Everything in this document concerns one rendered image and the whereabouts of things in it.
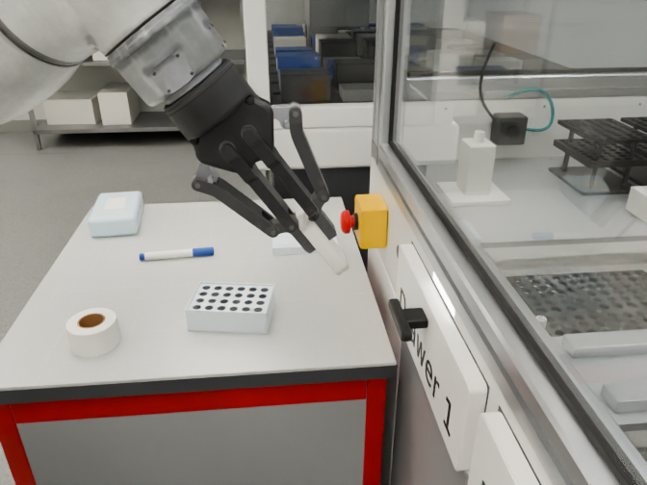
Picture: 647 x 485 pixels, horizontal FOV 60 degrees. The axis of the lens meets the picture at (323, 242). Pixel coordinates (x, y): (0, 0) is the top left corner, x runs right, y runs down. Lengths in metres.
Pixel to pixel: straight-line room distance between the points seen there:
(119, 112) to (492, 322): 4.15
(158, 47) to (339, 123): 0.93
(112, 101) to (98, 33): 4.01
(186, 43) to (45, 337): 0.59
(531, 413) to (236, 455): 0.57
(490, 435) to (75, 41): 0.46
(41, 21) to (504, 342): 0.45
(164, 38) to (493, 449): 0.42
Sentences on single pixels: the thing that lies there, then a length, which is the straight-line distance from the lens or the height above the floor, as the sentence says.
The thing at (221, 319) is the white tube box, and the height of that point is 0.78.
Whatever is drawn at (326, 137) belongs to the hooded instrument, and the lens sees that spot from 1.38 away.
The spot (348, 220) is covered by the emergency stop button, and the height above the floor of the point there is 0.89.
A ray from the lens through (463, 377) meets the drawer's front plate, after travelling 0.55.
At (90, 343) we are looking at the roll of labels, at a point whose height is 0.79.
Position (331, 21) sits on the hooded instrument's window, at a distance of 1.35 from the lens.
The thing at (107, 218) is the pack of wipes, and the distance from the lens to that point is 1.21.
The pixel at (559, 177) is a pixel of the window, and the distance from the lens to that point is 0.43.
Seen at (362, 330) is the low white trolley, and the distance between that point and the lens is 0.88.
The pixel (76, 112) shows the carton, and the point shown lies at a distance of 4.64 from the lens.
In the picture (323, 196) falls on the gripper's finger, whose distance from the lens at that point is 0.55.
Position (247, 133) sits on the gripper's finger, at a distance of 0.52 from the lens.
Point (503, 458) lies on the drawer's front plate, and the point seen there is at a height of 0.93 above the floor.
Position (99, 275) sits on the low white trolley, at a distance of 1.09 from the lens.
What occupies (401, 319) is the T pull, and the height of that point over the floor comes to 0.91.
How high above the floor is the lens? 1.27
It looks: 27 degrees down
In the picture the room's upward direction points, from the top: straight up
